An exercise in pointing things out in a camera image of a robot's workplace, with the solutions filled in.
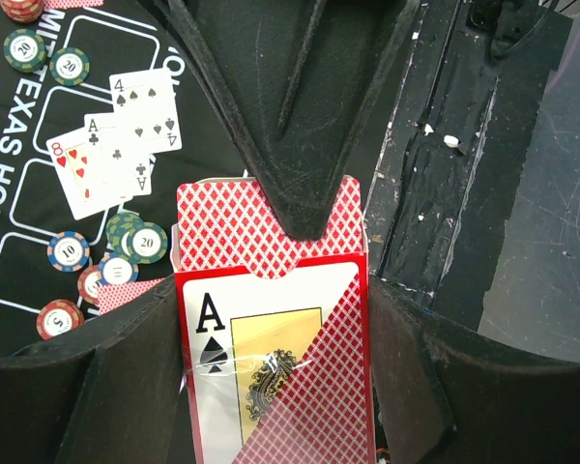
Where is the eight of hearts card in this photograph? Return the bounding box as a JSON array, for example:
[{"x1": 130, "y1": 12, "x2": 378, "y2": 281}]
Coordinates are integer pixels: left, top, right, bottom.
[{"x1": 46, "y1": 128, "x2": 122, "y2": 220}]

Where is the green poker chip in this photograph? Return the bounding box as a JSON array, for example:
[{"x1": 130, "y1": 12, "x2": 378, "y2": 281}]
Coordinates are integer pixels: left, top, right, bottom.
[
  {"x1": 3, "y1": 29, "x2": 47, "y2": 73},
  {"x1": 49, "y1": 46, "x2": 90, "y2": 87},
  {"x1": 105, "y1": 212, "x2": 168, "y2": 265}
]

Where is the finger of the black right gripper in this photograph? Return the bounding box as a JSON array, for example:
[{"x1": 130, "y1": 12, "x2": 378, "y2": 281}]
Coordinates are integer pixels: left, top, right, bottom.
[{"x1": 149, "y1": 1, "x2": 419, "y2": 241}]

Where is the red playing card deck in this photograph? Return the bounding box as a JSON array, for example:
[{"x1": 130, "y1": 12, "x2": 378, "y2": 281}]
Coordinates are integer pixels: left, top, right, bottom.
[{"x1": 175, "y1": 177, "x2": 376, "y2": 463}]

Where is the four of spades card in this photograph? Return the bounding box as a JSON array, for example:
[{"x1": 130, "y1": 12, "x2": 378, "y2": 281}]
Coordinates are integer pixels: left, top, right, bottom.
[{"x1": 109, "y1": 68, "x2": 182, "y2": 154}]

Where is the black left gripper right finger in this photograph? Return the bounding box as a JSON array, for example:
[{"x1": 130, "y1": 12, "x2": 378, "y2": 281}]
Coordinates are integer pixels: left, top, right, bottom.
[{"x1": 369, "y1": 277, "x2": 580, "y2": 463}]

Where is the red backed playing card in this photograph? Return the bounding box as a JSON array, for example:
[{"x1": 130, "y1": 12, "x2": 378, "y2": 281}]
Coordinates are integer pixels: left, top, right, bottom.
[{"x1": 98, "y1": 278, "x2": 163, "y2": 315}]

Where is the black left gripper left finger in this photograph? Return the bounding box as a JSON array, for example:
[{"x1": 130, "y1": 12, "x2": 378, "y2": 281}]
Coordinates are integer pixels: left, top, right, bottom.
[{"x1": 0, "y1": 277, "x2": 193, "y2": 463}]

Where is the black texas holdem poker mat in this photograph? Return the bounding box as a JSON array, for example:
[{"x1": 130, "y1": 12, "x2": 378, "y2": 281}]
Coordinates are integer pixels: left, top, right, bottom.
[{"x1": 0, "y1": 1, "x2": 410, "y2": 356}]

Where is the blue poker chip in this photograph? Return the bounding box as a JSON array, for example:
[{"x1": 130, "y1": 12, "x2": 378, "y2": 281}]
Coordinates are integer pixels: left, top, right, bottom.
[
  {"x1": 46, "y1": 230, "x2": 90, "y2": 273},
  {"x1": 99, "y1": 252, "x2": 138, "y2": 285}
]

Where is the face up black card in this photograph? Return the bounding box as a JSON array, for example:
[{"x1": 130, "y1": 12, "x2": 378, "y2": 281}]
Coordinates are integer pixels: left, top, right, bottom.
[{"x1": 84, "y1": 112, "x2": 152, "y2": 199}]

